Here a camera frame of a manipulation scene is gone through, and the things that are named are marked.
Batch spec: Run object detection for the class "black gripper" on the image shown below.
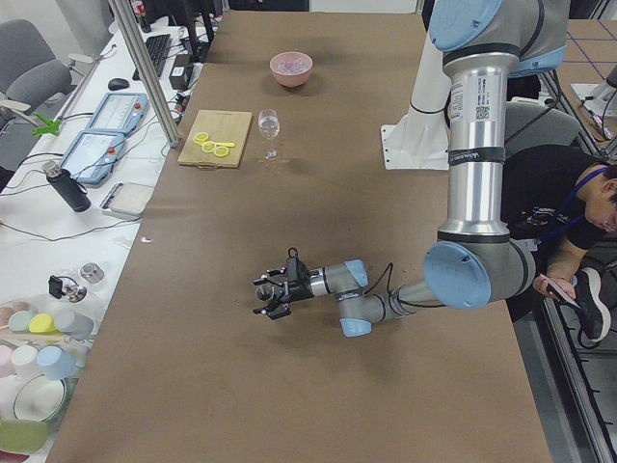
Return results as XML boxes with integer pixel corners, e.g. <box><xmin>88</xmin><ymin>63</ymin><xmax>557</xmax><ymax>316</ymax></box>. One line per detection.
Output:
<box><xmin>253</xmin><ymin>267</ymin><xmax>313</xmax><ymax>319</ymax></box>

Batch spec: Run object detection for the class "steel jigger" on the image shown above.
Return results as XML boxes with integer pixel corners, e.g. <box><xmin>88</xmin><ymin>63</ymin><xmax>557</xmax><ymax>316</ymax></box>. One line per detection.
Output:
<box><xmin>255</xmin><ymin>285</ymin><xmax>274</xmax><ymax>301</ymax></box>

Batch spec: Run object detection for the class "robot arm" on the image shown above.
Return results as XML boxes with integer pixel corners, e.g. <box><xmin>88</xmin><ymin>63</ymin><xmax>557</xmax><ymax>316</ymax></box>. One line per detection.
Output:
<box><xmin>255</xmin><ymin>1</ymin><xmax>570</xmax><ymax>337</ymax></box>

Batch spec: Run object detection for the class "clear wine glass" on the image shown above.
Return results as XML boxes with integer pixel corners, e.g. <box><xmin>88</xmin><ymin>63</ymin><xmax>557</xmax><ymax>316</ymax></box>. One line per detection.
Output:
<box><xmin>257</xmin><ymin>108</ymin><xmax>281</xmax><ymax>160</ymax></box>

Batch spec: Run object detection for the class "pink bowl of ice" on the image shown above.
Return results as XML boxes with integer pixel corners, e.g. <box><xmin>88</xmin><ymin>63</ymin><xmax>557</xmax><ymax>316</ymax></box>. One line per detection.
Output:
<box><xmin>269</xmin><ymin>51</ymin><xmax>313</xmax><ymax>88</ymax></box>

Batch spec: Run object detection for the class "lemon slice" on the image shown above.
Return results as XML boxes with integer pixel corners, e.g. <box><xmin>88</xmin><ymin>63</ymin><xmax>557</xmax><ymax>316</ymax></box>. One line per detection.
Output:
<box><xmin>213</xmin><ymin>147</ymin><xmax>229</xmax><ymax>158</ymax></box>
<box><xmin>192</xmin><ymin>131</ymin><xmax>210</xmax><ymax>145</ymax></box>
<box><xmin>201</xmin><ymin>141</ymin><xmax>217</xmax><ymax>153</ymax></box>

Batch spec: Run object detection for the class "lemon slice middle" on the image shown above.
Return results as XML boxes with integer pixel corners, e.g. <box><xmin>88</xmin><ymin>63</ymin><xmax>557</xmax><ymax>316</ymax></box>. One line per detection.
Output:
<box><xmin>201</xmin><ymin>141</ymin><xmax>217</xmax><ymax>153</ymax></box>

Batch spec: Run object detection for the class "kitchen scale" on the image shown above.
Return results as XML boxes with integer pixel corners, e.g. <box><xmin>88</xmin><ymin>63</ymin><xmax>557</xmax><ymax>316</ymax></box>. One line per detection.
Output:
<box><xmin>100</xmin><ymin>182</ymin><xmax>154</xmax><ymax>219</ymax></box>

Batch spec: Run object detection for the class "bamboo cutting board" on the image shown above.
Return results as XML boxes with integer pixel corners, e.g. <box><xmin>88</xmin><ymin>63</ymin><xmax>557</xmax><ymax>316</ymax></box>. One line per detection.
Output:
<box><xmin>177</xmin><ymin>110</ymin><xmax>253</xmax><ymax>169</ymax></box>

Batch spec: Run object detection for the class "small steel weight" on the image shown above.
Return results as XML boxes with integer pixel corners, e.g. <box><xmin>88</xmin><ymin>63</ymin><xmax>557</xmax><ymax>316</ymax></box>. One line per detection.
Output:
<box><xmin>79</xmin><ymin>262</ymin><xmax>106</xmax><ymax>285</ymax></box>

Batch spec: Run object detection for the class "grey cup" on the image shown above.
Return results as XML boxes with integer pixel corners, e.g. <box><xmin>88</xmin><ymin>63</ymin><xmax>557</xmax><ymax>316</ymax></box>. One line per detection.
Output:
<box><xmin>54</xmin><ymin>310</ymin><xmax>94</xmax><ymax>340</ymax></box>

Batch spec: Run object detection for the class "glass dispenser jar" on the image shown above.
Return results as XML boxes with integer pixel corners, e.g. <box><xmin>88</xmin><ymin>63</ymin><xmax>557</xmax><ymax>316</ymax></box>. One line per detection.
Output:
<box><xmin>48</xmin><ymin>275</ymin><xmax>87</xmax><ymax>303</ymax></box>

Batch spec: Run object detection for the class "black water bottle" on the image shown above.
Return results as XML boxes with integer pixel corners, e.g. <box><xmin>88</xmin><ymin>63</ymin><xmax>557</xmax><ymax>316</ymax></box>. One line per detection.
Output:
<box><xmin>42</xmin><ymin>161</ymin><xmax>91</xmax><ymax>212</ymax></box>

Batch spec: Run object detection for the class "lower teach pendant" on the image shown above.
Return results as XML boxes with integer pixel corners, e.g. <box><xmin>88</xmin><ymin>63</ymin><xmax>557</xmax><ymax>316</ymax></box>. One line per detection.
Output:
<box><xmin>60</xmin><ymin>130</ymin><xmax>125</xmax><ymax>187</ymax></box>

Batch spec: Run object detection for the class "teach pendant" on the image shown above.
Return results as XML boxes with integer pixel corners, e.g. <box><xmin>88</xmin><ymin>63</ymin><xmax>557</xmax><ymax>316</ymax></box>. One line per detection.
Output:
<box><xmin>60</xmin><ymin>130</ymin><xmax>125</xmax><ymax>187</ymax></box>
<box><xmin>87</xmin><ymin>92</ymin><xmax>148</xmax><ymax>135</ymax></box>

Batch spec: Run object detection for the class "light blue cup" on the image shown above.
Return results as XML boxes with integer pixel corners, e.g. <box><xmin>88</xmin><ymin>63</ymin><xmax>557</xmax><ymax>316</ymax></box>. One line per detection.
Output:
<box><xmin>36</xmin><ymin>345</ymin><xmax>77</xmax><ymax>380</ymax></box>

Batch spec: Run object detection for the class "black power adapter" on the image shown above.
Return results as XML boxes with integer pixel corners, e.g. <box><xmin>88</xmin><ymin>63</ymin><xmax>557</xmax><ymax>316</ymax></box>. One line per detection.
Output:
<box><xmin>169</xmin><ymin>54</ymin><xmax>194</xmax><ymax>91</ymax></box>

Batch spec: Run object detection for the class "yellow cup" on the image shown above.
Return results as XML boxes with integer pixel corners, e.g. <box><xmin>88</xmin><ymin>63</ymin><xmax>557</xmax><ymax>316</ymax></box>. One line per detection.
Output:
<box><xmin>28</xmin><ymin>313</ymin><xmax>57</xmax><ymax>335</ymax></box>

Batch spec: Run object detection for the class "upper teach pendant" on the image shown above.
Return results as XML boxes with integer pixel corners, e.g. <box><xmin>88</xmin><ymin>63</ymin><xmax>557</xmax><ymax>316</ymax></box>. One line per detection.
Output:
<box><xmin>87</xmin><ymin>92</ymin><xmax>148</xmax><ymax>135</ymax></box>

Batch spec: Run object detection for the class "green cup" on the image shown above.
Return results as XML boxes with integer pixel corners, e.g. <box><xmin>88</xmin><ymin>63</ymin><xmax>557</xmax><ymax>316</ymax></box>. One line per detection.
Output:
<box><xmin>9</xmin><ymin>311</ymin><xmax>34</xmax><ymax>334</ymax></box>

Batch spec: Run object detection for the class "white plate green rim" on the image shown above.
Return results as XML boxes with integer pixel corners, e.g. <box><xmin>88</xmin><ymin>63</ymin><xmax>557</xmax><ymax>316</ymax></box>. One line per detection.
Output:
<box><xmin>13</xmin><ymin>375</ymin><xmax>68</xmax><ymax>422</ymax></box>

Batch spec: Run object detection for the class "white cup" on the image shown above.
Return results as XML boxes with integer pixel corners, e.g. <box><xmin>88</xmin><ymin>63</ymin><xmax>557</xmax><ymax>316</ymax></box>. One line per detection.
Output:
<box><xmin>11</xmin><ymin>345</ymin><xmax>41</xmax><ymax>378</ymax></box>

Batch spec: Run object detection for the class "black computer mouse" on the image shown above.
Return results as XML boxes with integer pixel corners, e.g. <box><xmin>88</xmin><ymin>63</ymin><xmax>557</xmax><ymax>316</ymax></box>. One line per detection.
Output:
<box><xmin>107</xmin><ymin>78</ymin><xmax>130</xmax><ymax>91</ymax></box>

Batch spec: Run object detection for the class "black keyboard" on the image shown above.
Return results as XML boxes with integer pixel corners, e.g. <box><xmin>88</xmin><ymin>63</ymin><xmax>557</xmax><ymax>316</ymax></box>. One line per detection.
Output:
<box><xmin>145</xmin><ymin>34</ymin><xmax>172</xmax><ymax>78</ymax></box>

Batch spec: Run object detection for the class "green clamp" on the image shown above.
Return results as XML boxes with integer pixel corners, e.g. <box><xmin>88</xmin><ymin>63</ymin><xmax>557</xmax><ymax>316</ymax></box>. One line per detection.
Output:
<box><xmin>32</xmin><ymin>113</ymin><xmax>62</xmax><ymax>136</ymax></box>

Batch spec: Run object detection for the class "pink cup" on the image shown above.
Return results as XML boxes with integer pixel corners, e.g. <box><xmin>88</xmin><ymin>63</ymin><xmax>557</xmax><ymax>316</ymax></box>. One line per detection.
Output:
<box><xmin>0</xmin><ymin>345</ymin><xmax>15</xmax><ymax>378</ymax></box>

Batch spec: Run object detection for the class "person in black shirt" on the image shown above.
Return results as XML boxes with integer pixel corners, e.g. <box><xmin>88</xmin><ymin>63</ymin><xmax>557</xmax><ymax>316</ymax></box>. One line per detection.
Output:
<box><xmin>501</xmin><ymin>145</ymin><xmax>616</xmax><ymax>343</ymax></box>

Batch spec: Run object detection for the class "grey office chair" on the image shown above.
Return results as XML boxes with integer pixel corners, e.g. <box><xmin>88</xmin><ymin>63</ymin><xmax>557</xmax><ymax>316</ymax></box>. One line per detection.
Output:
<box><xmin>1</xmin><ymin>19</ymin><xmax>90</xmax><ymax>170</ymax></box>

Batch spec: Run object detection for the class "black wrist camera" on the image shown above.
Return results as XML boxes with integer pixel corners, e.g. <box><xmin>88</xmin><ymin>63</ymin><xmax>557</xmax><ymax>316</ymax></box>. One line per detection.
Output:
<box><xmin>286</xmin><ymin>247</ymin><xmax>310</xmax><ymax>286</ymax></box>

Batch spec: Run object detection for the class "aluminium frame post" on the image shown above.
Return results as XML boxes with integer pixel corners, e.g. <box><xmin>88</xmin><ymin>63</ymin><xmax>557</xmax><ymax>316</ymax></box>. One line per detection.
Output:
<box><xmin>109</xmin><ymin>0</ymin><xmax>180</xmax><ymax>148</ymax></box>

